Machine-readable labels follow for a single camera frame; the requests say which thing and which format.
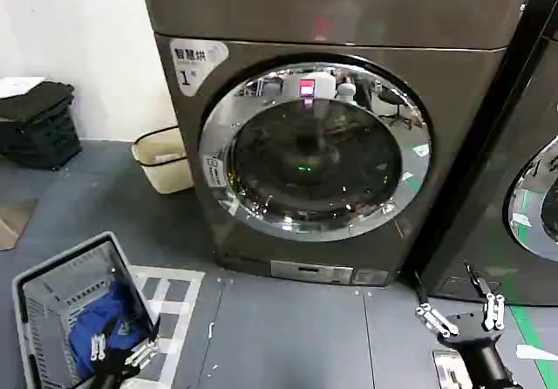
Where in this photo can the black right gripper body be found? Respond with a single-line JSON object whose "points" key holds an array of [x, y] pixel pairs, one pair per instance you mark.
{"points": [[473, 341]]}

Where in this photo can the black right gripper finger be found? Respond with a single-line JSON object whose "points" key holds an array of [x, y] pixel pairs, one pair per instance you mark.
{"points": [[493, 312], [436, 319]]}

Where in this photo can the round glass dryer door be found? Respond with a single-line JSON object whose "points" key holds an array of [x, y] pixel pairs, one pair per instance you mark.
{"points": [[314, 158]]}

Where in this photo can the beige plastic bin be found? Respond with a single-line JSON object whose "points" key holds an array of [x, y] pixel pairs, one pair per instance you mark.
{"points": [[163, 166]]}

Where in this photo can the brown cardboard piece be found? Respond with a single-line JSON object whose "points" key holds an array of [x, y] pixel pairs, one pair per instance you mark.
{"points": [[11, 227]]}

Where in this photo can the white paper scrap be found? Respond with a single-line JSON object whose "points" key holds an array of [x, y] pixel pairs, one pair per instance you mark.
{"points": [[536, 352]]}

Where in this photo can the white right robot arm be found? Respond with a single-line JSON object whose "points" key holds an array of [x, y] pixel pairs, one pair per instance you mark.
{"points": [[447, 369]]}

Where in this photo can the black plastic crate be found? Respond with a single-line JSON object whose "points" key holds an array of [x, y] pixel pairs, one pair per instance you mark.
{"points": [[48, 142]]}

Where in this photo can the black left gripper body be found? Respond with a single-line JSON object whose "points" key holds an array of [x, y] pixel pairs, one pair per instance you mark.
{"points": [[112, 365]]}

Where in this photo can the blue cloth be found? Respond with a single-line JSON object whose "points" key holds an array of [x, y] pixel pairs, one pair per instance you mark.
{"points": [[93, 323]]}

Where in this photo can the grey dryer with dark edge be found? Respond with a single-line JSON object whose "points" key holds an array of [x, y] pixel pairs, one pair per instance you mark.
{"points": [[497, 123]]}

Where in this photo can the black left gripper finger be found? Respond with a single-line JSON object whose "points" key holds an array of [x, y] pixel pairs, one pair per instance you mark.
{"points": [[97, 349], [141, 354]]}

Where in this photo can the grey plastic laundry basket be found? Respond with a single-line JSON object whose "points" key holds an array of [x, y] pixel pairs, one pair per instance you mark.
{"points": [[48, 288]]}

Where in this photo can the white paper sheet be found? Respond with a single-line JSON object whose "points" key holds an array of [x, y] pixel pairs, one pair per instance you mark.
{"points": [[17, 84]]}

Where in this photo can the stack of dark cloths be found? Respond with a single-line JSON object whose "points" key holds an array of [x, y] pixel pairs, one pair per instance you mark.
{"points": [[39, 97]]}

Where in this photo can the round chrome-rimmed dryer door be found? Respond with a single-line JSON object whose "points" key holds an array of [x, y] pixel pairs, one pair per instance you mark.
{"points": [[529, 197]]}

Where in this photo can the grey front-load dryer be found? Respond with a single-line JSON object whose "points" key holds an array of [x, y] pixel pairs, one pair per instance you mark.
{"points": [[453, 145]]}

